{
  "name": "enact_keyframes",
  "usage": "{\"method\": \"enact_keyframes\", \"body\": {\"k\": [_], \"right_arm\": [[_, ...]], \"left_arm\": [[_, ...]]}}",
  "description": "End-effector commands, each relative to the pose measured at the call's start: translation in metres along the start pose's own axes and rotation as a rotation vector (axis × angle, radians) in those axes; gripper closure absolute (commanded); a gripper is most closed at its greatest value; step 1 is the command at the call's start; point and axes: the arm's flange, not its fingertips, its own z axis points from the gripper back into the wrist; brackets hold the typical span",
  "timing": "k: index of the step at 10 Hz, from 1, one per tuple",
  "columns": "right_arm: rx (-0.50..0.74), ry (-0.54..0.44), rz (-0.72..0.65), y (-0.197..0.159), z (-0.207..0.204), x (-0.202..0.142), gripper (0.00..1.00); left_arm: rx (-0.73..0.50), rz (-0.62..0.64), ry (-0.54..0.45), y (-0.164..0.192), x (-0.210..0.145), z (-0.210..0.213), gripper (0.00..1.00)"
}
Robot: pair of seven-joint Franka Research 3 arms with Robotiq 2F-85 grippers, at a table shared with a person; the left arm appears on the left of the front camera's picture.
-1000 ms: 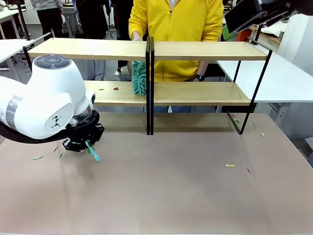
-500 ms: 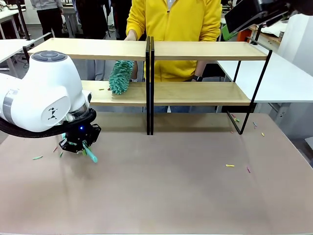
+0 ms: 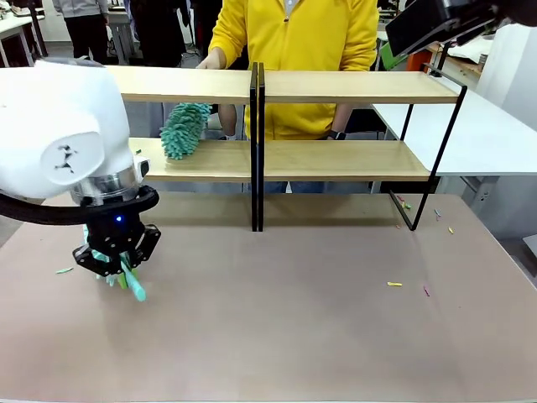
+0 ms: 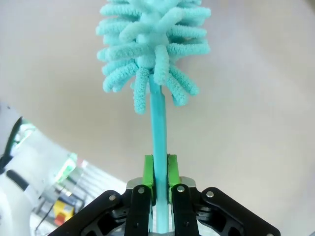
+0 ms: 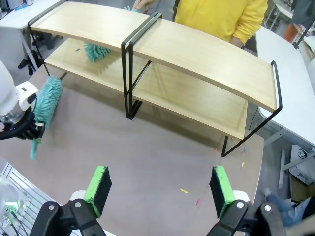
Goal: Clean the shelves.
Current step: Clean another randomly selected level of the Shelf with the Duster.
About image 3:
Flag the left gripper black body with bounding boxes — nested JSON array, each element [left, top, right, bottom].
[[86, 208, 146, 254]]

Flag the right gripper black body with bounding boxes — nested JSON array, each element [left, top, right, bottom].
[[497, 0, 537, 27]]

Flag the teal microfiber duster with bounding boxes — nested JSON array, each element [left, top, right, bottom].
[[159, 100, 213, 163], [82, 224, 148, 303]]

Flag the person's left forearm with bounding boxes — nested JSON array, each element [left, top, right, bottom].
[[331, 103, 352, 133]]

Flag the person's right forearm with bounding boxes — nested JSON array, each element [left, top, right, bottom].
[[208, 12, 248, 60]]

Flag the person's right hand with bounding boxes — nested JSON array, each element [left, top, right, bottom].
[[195, 47, 228, 71]]

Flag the white paper sheet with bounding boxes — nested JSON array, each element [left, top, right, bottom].
[[451, 35, 496, 60]]

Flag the black clamp stand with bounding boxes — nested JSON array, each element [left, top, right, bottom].
[[422, 41, 453, 80]]

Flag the wooden workbench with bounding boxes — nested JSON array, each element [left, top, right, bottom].
[[425, 41, 483, 89]]

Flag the white partition panel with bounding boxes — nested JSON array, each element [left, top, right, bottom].
[[476, 23, 537, 127]]

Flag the black flat panel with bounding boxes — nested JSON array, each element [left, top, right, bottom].
[[384, 0, 462, 58]]

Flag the orange background object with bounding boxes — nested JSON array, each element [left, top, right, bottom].
[[405, 52, 434, 73]]

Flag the green chair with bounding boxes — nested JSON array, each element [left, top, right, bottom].
[[378, 39, 411, 71]]

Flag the white table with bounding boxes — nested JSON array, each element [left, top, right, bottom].
[[371, 71, 537, 198]]

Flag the background person legs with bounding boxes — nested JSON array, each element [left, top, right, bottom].
[[217, 103, 239, 142]]

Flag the person in yellow jacket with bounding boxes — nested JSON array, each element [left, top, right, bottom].
[[208, 0, 380, 195]]

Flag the grey metal stool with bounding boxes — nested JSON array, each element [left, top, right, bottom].
[[107, 12, 138, 64]]

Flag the background person black trousers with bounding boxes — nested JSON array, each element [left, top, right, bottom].
[[52, 0, 111, 66]]

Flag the background person dark clothes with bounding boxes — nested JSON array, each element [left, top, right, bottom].
[[125, 0, 188, 68]]

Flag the white background desk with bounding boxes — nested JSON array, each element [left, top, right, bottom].
[[0, 15, 46, 68]]

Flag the black cable conduit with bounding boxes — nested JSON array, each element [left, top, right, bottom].
[[0, 186, 162, 227]]

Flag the wooden shelf unit black frame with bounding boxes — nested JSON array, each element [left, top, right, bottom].
[[104, 61, 259, 233], [257, 62, 469, 233]]

